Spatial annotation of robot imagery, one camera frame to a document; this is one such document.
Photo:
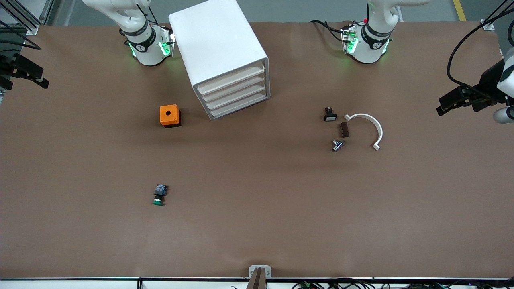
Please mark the grey metal bracket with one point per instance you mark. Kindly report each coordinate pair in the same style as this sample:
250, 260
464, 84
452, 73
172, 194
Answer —
260, 268

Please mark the orange box with hole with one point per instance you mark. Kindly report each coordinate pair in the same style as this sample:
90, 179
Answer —
168, 114

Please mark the white curved plastic bracket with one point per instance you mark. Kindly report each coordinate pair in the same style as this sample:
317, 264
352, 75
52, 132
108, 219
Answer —
377, 126

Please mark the silver metal switch part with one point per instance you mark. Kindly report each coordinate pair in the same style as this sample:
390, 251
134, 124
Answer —
338, 145

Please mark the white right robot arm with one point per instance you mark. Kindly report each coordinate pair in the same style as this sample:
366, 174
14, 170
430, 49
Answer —
146, 44

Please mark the brown table mat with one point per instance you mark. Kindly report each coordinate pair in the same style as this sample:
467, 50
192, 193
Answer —
257, 220

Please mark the black white push switch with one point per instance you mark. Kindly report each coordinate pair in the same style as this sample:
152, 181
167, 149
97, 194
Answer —
330, 116

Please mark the brown upright bar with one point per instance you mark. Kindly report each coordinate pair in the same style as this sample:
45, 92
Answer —
257, 283

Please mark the aluminium frame profile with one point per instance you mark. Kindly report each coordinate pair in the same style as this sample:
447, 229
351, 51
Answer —
34, 29
488, 26

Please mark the brown terminal block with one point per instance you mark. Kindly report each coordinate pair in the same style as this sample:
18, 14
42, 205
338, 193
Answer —
344, 130

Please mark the right arm base connector panel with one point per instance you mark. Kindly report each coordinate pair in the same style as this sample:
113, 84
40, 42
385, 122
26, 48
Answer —
166, 47

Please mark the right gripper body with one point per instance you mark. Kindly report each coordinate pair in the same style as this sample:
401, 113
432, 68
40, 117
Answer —
9, 67

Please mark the green push button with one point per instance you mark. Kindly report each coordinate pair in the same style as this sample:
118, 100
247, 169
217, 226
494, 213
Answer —
159, 194

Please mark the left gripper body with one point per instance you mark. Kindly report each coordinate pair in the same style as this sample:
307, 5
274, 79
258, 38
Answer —
485, 87

